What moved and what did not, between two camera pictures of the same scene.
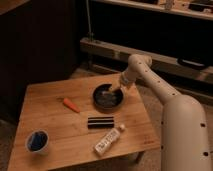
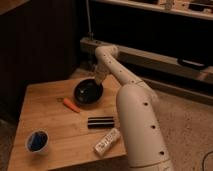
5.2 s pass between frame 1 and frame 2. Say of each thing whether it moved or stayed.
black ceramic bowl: moved
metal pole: stayed
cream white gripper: moved
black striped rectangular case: stayed
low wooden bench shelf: stayed
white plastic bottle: stayed
